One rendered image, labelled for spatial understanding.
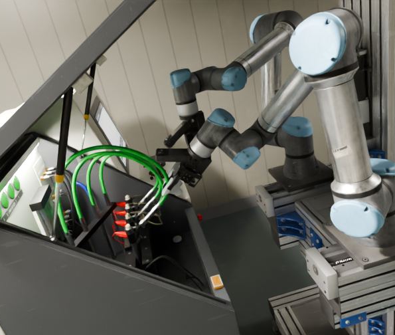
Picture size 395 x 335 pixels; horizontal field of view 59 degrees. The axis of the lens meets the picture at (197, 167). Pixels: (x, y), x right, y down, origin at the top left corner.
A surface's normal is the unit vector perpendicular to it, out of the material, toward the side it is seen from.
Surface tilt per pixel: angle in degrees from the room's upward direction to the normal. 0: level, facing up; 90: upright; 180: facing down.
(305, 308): 0
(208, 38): 90
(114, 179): 90
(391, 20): 90
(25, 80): 90
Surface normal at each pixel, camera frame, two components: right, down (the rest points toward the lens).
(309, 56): -0.63, 0.30
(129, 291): 0.19, 0.35
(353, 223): -0.55, 0.54
